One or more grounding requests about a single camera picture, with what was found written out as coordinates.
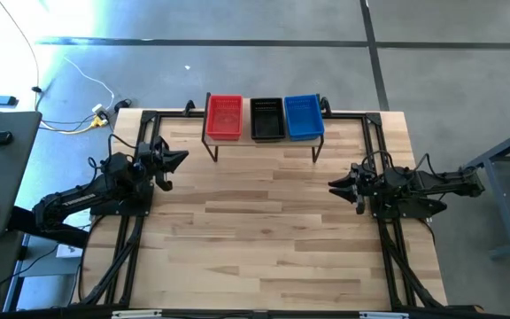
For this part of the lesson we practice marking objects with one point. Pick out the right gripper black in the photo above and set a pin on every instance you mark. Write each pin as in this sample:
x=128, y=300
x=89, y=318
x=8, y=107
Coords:
x=370, y=188

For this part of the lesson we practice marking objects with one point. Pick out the grey desk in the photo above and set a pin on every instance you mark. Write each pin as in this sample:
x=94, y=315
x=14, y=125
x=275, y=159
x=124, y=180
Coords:
x=7, y=177

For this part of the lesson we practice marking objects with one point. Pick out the blue plastic slotted basket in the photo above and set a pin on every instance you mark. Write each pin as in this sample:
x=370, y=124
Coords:
x=303, y=119

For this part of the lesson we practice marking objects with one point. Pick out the black aluminium table frame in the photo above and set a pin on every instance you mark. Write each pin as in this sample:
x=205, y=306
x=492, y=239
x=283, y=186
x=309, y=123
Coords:
x=175, y=116

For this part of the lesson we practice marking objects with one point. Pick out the red plastic slotted basket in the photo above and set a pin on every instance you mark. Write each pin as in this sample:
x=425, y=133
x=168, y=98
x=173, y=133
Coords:
x=224, y=119

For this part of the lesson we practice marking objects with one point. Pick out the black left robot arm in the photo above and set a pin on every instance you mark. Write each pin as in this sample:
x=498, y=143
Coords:
x=82, y=199

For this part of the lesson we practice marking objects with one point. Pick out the white paper sheet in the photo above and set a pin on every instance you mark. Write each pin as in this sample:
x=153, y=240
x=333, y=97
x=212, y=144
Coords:
x=68, y=251

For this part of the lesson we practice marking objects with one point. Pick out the wooden shelf with black legs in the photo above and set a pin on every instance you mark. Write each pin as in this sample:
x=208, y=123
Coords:
x=246, y=128

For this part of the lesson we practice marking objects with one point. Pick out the black frame clamp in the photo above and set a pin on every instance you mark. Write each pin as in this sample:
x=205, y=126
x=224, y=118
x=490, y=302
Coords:
x=326, y=106
x=188, y=107

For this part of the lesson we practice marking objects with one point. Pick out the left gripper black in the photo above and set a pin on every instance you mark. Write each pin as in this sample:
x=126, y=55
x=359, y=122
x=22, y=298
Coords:
x=155, y=159

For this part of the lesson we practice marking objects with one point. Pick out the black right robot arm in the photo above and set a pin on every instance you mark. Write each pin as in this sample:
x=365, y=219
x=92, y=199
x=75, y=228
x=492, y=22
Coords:
x=441, y=181

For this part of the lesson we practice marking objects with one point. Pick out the black plastic slotted basket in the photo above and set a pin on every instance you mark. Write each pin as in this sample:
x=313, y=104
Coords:
x=267, y=124

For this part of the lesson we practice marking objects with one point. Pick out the black desk leg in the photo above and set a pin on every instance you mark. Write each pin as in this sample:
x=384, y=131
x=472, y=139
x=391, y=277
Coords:
x=60, y=237

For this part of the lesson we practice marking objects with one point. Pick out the small black desk device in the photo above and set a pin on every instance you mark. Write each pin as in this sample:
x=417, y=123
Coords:
x=1, y=138

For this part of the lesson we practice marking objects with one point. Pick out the white box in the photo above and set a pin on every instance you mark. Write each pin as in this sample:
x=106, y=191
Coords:
x=80, y=221

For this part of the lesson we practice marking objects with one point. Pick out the grey-blue metal table frame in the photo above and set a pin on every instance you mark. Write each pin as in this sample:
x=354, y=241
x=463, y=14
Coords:
x=498, y=148

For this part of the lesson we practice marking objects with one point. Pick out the silver frame bracket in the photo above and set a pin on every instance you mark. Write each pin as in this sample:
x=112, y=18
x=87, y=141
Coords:
x=137, y=314
x=383, y=315

